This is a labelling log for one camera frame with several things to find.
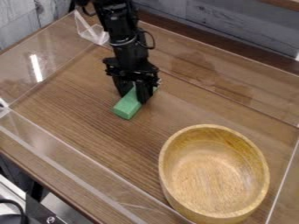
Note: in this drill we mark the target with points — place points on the brown wooden bowl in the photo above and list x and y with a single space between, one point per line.
213 174

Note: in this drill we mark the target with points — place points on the green rectangular block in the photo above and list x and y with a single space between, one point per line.
127 105

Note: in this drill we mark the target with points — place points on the clear acrylic tray wall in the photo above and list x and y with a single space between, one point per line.
94 159

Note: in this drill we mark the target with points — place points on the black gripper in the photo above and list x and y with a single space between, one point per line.
129 67

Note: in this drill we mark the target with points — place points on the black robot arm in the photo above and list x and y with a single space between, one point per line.
117 17

